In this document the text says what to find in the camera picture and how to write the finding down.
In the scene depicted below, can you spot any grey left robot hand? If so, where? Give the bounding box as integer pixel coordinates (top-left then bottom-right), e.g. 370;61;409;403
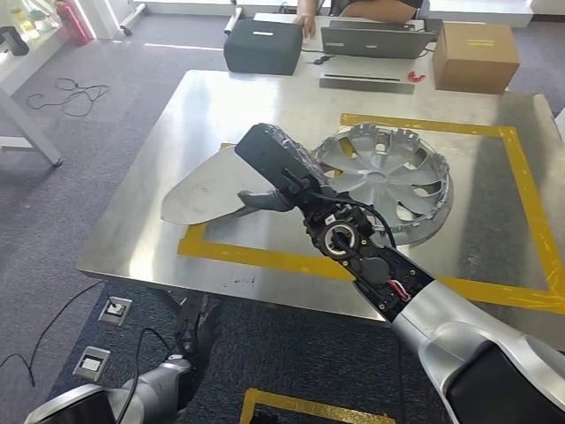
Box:
176;298;222;412

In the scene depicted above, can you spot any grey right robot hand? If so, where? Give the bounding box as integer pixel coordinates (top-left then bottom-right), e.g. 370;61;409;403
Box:
237;124;330;214

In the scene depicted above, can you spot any white plastic shell part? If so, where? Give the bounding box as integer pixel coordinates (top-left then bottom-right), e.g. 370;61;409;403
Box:
161;144;277;227

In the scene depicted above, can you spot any steel workbench table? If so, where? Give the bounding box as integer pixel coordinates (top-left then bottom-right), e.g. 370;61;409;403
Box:
77;69;565;352

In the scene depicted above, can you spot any steel floor socket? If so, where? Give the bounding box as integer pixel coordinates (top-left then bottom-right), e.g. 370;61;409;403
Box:
72;345;112;383
97;296;134;327

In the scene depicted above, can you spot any dark grey fabric case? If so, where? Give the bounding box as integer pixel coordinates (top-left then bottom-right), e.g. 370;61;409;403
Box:
223;18;304;77

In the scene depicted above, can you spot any yellow floor tape square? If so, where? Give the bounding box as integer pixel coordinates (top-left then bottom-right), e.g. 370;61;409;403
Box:
238;387;397;424

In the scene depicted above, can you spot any grey wheel cover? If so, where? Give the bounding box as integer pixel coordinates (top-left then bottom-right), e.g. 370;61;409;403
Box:
314;121;455;249

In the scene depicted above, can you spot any flat grey bar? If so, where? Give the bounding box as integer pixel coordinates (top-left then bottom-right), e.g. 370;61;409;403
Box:
318;72;416;95

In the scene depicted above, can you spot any person's hand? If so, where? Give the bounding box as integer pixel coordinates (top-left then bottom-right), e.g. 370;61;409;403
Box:
293;12;317;40

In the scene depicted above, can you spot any grey laptop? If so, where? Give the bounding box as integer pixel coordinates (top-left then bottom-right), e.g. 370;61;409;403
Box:
320;19;438;61

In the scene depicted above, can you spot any person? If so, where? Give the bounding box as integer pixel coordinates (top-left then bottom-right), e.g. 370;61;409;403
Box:
293;0;431;40

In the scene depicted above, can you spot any brown cardboard box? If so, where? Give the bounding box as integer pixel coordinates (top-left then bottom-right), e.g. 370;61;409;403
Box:
431;22;521;95

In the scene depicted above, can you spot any red container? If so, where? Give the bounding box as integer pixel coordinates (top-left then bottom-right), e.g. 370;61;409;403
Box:
54;0;91;48

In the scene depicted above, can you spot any small black device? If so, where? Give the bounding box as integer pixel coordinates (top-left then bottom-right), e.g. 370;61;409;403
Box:
0;26;31;58

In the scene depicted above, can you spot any black left wrist camera bracket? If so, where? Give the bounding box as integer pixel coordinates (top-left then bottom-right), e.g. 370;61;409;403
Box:
175;292;207;353

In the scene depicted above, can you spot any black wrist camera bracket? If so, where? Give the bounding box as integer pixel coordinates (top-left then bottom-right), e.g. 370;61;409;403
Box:
175;292;207;353
234;123;312;195

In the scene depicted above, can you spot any black right wrist camera bracket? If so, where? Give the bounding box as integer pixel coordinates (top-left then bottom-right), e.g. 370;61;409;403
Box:
234;123;312;195

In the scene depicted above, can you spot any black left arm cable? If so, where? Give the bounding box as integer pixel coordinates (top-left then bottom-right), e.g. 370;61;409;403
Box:
115;327;170;424

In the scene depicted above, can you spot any long black floor cable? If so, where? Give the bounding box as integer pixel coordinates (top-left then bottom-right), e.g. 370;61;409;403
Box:
0;280;106;388

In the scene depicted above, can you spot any tangled black floor cable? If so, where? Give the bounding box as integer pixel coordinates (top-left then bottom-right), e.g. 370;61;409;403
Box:
26;77;112;118

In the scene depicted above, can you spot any white frame side table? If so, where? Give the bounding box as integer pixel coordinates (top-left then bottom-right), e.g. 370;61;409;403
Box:
0;0;64;169

